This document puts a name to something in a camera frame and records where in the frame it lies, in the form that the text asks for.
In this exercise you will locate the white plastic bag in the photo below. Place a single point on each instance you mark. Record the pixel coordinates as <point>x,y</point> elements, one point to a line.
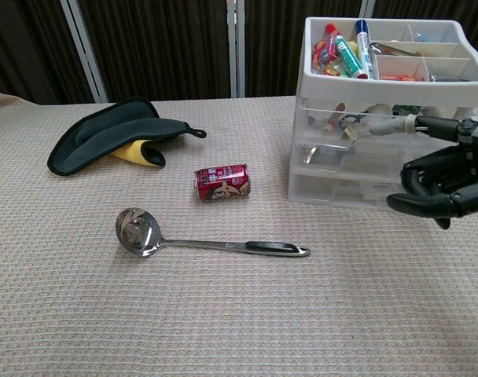
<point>378,114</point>

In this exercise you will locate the beige folded card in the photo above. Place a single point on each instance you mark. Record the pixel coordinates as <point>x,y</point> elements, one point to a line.
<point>350,134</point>

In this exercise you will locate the beige woven tablecloth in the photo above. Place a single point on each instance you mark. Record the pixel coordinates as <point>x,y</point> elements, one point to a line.
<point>223,306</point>

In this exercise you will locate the green marker with red cap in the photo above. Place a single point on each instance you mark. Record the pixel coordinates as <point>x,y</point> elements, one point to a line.
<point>349,55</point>

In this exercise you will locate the yellow black-tipped glove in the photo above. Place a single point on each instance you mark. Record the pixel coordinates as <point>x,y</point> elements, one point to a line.
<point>134,153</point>

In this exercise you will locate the grey aluminium screen post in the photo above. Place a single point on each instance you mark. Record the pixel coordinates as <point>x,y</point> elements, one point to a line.
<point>83,51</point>
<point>236,47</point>
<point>368,8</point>

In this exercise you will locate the white plastic drawer organizer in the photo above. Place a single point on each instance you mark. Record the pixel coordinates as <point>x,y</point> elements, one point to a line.
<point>380,90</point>

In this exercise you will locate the clear plastic drawer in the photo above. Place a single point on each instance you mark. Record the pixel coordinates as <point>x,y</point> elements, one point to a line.
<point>321,137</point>
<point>361,163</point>
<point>341,192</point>

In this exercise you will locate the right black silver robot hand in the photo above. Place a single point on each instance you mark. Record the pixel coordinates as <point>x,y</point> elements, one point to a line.
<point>459,188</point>

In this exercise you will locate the blue candy packet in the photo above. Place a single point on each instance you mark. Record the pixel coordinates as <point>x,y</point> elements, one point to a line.
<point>421,37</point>

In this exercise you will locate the pale yellow sponge piece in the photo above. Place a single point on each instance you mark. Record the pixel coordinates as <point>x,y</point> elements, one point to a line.
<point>354,45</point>

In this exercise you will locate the yellow snack packet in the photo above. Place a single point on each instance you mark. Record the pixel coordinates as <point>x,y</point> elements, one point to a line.
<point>332,70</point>

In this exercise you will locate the red drink can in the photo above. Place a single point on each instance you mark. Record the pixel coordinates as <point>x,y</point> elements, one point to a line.
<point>223,182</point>

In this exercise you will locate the white marker with blue cap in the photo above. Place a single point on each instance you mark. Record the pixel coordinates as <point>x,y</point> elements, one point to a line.
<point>365,51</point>

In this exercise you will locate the red orange snack packet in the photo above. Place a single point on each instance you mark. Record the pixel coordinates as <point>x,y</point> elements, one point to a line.
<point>396,77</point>

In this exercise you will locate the black oven mitt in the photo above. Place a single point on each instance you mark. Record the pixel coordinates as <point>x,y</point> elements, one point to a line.
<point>105,137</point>

